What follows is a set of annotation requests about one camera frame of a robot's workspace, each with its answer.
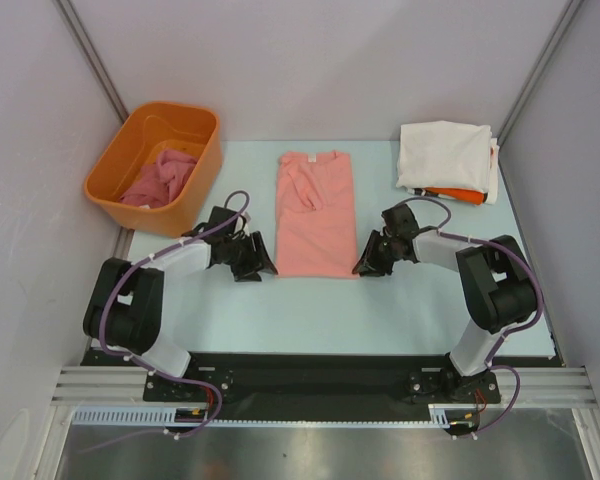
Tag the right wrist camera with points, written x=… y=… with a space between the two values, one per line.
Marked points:
x=400 y=222

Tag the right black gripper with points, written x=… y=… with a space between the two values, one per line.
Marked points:
x=368 y=263

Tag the aluminium frame rail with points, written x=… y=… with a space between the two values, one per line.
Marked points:
x=559 y=388

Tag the light pink t-shirt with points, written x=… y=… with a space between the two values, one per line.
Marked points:
x=315 y=216

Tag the dark pink t-shirt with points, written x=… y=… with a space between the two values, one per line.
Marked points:
x=161 y=182

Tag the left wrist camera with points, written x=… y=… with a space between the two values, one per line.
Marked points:
x=225 y=222

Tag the orange plastic basket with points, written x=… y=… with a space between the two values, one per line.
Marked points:
x=149 y=130

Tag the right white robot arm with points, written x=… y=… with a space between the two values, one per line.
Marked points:
x=499 y=289

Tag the white slotted cable duct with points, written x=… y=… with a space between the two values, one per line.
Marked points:
x=175 y=418

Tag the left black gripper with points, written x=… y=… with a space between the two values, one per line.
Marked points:
x=265 y=264

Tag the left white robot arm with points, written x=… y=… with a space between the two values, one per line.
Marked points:
x=124 y=313

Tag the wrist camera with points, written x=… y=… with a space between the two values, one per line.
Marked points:
x=225 y=222
x=400 y=222

